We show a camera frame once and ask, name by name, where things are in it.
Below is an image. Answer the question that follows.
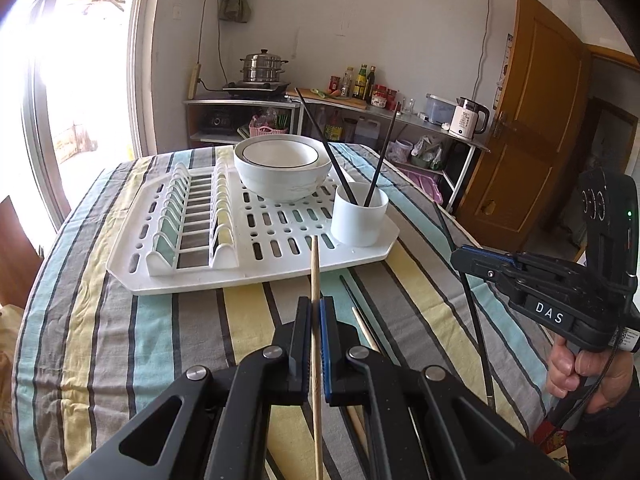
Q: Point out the translucent plastic jug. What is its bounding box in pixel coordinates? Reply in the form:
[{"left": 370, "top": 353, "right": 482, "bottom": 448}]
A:
[{"left": 353, "top": 117, "right": 381, "bottom": 149}]

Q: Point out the white plastic dish rack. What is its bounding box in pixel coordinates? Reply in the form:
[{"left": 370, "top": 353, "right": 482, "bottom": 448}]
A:
[{"left": 105, "top": 152, "right": 401, "bottom": 297}]

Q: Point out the red patterned cloth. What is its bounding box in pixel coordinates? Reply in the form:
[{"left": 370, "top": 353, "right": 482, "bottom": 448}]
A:
[{"left": 532, "top": 417, "right": 569, "bottom": 462}]

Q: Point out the person's right hand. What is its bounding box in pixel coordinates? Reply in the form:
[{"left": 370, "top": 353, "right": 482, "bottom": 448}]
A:
[{"left": 546, "top": 336, "right": 640, "bottom": 413}]

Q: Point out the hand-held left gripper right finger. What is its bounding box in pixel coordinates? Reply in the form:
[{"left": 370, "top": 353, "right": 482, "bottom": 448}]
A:
[{"left": 318, "top": 296, "right": 576, "bottom": 480}]

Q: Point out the black kitchen appliance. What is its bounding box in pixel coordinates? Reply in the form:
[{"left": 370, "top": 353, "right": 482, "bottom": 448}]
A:
[{"left": 202, "top": 108, "right": 236, "bottom": 134}]

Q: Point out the white plastic bag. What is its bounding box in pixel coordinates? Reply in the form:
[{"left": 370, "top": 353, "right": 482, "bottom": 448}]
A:
[{"left": 387, "top": 138, "right": 414, "bottom": 164}]

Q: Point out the stainless steel steamer pot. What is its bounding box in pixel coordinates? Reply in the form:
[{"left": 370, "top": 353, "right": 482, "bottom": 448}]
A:
[{"left": 238, "top": 48, "right": 290, "bottom": 84}]

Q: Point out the large white bowl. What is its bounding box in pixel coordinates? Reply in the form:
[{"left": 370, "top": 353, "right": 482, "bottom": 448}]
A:
[{"left": 233, "top": 134, "right": 332, "bottom": 204}]

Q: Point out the white chopstick cup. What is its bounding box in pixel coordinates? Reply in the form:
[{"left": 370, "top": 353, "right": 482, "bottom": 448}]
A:
[{"left": 330, "top": 181, "right": 390, "bottom": 248}]

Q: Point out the person's right forearm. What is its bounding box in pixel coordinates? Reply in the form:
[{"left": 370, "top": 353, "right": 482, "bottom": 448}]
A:
[{"left": 567, "top": 402, "right": 640, "bottom": 480}]

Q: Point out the yellow label sauce bottle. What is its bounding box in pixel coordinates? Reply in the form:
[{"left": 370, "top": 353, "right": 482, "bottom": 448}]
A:
[{"left": 352, "top": 63, "right": 369, "bottom": 100}]

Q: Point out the white electric kettle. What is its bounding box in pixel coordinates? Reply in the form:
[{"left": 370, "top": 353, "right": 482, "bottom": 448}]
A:
[{"left": 448, "top": 97, "right": 490, "bottom": 141}]

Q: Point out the wooden cutting board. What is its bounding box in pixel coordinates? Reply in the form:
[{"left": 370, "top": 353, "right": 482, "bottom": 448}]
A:
[{"left": 285, "top": 88, "right": 369, "bottom": 110}]

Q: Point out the sliding glass window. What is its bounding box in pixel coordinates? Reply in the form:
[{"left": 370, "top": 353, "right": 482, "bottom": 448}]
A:
[{"left": 0, "top": 0, "right": 162, "bottom": 241}]

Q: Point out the pink lid storage box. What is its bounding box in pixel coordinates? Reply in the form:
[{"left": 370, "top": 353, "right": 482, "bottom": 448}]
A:
[{"left": 399, "top": 167, "right": 444, "bottom": 206}]

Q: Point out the clear plastic container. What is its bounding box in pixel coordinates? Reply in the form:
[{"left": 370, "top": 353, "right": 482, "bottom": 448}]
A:
[{"left": 424, "top": 93, "right": 459, "bottom": 126}]

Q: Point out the clear plastic bag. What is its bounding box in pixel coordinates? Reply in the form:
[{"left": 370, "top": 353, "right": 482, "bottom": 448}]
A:
[{"left": 412, "top": 135, "right": 446, "bottom": 171}]

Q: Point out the small metal shelf unit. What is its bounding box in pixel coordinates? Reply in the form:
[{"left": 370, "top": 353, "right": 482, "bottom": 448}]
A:
[{"left": 182, "top": 94, "right": 302, "bottom": 149}]

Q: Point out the striped tablecloth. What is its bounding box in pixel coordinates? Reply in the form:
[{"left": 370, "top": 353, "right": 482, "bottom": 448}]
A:
[{"left": 12, "top": 142, "right": 567, "bottom": 480}]

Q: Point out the wooden door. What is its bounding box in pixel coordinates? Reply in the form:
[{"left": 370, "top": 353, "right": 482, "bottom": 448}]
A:
[{"left": 457, "top": 0, "right": 594, "bottom": 254}]

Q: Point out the black induction cooker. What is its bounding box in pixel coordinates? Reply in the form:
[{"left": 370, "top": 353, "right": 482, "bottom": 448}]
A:
[{"left": 222, "top": 79, "right": 293, "bottom": 99}]

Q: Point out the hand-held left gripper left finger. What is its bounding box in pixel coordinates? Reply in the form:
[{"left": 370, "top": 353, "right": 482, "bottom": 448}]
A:
[{"left": 65, "top": 296, "right": 313, "bottom": 480}]

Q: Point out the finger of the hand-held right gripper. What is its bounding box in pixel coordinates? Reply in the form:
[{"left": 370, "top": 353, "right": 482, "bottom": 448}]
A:
[
  {"left": 450, "top": 253, "right": 552, "bottom": 304},
  {"left": 461, "top": 245, "right": 587, "bottom": 287}
]

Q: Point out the wooden chopstick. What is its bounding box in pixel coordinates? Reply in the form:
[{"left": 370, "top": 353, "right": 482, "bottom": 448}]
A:
[
  {"left": 347, "top": 306, "right": 382, "bottom": 457},
  {"left": 310, "top": 236, "right": 324, "bottom": 480}
]

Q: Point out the white bowl with black rim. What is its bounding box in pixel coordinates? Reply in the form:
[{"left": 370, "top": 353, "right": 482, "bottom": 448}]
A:
[{"left": 243, "top": 138, "right": 320, "bottom": 169}]

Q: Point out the black chopstick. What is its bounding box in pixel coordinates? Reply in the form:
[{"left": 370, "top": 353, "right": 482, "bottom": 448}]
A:
[
  {"left": 432, "top": 204, "right": 497, "bottom": 409},
  {"left": 294, "top": 87, "right": 359, "bottom": 206},
  {"left": 363, "top": 102, "right": 403, "bottom": 209},
  {"left": 339, "top": 274, "right": 364, "bottom": 312}
]

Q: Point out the pink plastic basket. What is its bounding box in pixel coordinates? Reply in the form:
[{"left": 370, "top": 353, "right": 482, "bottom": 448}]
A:
[{"left": 248, "top": 114, "right": 289, "bottom": 137}]

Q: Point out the long metal shelf unit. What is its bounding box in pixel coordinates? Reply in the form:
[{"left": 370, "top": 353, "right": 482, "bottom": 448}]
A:
[{"left": 285, "top": 92, "right": 492, "bottom": 217}]

